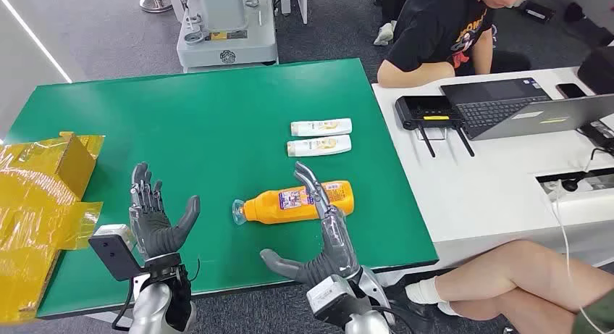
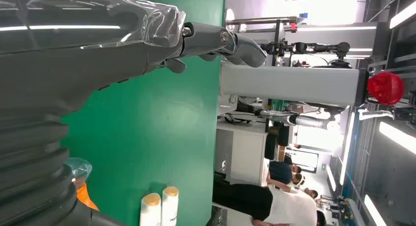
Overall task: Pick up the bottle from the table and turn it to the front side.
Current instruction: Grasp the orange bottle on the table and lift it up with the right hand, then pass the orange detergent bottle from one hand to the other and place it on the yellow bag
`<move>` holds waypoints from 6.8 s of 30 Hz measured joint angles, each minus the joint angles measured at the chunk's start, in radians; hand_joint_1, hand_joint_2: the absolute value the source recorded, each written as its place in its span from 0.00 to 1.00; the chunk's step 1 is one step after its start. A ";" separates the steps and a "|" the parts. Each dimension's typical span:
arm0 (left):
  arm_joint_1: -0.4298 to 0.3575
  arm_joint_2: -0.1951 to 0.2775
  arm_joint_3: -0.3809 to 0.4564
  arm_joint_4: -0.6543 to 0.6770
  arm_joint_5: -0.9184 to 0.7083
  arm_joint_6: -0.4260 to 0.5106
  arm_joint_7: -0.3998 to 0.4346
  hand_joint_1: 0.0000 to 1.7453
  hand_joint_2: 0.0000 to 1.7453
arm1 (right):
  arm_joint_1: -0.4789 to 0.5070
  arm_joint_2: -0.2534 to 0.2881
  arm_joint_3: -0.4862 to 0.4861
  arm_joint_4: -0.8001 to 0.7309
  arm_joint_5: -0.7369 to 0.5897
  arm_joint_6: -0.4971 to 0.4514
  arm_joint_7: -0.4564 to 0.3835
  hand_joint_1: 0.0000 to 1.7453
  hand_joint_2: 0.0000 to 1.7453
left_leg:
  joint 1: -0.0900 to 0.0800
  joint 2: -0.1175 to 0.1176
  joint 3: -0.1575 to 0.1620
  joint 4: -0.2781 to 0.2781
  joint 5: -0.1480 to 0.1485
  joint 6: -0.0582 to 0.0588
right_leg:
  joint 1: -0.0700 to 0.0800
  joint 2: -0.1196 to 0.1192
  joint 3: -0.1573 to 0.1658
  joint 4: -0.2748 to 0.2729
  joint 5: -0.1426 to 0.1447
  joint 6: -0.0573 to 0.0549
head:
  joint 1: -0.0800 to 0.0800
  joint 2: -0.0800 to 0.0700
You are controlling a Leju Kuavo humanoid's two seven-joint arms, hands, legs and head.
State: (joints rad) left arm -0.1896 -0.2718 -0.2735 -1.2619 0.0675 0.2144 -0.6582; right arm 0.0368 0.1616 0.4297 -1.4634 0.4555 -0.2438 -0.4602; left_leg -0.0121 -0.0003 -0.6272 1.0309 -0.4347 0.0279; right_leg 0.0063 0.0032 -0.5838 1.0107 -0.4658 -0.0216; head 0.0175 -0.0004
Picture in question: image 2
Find orange bottle with clear cap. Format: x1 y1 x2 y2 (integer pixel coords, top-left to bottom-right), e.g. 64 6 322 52
65 158 100 212

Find white bottle with gold cap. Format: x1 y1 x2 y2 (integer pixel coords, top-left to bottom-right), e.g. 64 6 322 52
161 186 180 226
139 193 162 226

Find white cabinet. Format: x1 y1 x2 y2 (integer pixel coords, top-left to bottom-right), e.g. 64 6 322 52
215 120 270 186

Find background person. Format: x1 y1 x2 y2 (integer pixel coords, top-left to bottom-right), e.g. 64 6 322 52
268 161 302 185

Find standing person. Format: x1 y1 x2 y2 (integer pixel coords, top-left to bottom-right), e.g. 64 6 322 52
211 182 327 226

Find red ball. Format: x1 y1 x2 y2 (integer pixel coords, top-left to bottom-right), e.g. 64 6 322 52
367 72 405 106

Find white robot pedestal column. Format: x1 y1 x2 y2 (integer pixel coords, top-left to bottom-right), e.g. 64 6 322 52
220 63 369 107

